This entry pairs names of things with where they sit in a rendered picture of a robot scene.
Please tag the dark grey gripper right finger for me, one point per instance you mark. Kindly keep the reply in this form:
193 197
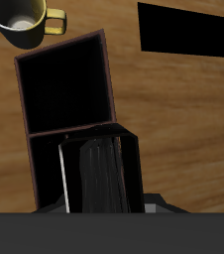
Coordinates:
154 205

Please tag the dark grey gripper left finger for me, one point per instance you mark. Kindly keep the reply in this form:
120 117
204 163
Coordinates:
56 205

